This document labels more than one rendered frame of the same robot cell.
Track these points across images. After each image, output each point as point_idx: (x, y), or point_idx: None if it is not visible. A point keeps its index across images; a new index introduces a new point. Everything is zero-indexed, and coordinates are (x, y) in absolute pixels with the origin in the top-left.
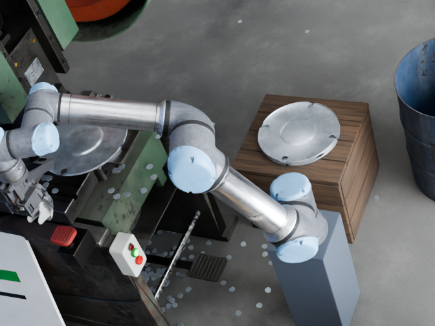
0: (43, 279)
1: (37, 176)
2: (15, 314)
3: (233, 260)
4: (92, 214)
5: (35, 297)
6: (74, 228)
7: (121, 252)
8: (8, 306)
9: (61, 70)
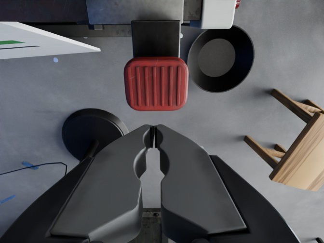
0: (54, 37)
1: None
2: (32, 50)
3: None
4: None
5: (50, 44)
6: (181, 62)
7: (228, 26)
8: (21, 50)
9: None
